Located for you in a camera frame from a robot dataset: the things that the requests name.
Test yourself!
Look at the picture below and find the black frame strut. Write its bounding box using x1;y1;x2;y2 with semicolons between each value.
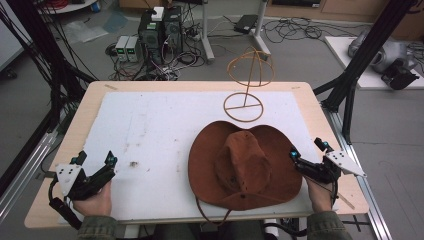
313;0;419;145
5;0;98;141

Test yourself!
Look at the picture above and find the white platform board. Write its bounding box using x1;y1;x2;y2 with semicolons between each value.
323;35;424;91

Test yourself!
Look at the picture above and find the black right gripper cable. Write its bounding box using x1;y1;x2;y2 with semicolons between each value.
328;179;340;209

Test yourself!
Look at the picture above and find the aluminium rail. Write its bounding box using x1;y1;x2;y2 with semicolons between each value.
322;105;394;240
0;131;61;223

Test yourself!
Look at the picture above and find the wire hat stand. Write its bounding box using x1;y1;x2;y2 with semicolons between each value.
222;45;276;124

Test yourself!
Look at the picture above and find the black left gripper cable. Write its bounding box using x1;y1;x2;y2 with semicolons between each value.
47;177;83;231

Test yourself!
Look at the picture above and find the clear plastic sheet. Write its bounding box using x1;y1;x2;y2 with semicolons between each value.
62;19;109;44

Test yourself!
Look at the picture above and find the black device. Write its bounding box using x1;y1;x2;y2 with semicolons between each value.
380;58;421;91

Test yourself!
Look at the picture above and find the white table mat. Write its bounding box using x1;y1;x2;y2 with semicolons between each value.
59;91;338;224

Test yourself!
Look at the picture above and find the tangle of black cables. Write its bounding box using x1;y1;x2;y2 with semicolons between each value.
104;19;214;82

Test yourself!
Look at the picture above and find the wooden stick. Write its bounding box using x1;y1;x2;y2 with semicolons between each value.
337;192;356;211

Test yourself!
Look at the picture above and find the black computer tower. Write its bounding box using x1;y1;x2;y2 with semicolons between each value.
162;6;184;56
137;9;165;66

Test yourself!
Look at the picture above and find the person's left hand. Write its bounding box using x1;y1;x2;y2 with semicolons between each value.
72;180;113;218

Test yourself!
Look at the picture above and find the person's right hand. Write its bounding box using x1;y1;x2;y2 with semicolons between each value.
304;175;335;214

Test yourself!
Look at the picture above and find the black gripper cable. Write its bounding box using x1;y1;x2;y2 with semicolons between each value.
328;179;340;209
47;177;83;231

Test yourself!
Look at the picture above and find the white table leg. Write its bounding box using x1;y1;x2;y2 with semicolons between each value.
251;0;273;57
199;0;216;65

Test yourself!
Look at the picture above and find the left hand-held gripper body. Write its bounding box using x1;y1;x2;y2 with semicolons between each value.
54;161;105;202

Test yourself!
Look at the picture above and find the grey rounded device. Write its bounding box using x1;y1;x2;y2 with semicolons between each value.
347;31;418;74

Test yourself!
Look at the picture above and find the grey power supply unit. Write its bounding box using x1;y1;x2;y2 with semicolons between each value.
125;36;143;64
114;35;130;63

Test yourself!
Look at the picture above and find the brown cowboy hat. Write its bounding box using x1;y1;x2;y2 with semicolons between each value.
187;120;304;227

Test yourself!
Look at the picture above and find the black flat box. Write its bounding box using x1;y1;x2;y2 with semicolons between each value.
233;14;259;35

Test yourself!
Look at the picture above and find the tangle of floor cables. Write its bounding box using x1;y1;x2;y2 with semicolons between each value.
261;15;359;45

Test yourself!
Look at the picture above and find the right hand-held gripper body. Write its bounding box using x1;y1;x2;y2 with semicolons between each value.
311;149;367;185

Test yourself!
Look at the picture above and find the white box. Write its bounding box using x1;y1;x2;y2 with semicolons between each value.
150;6;165;22

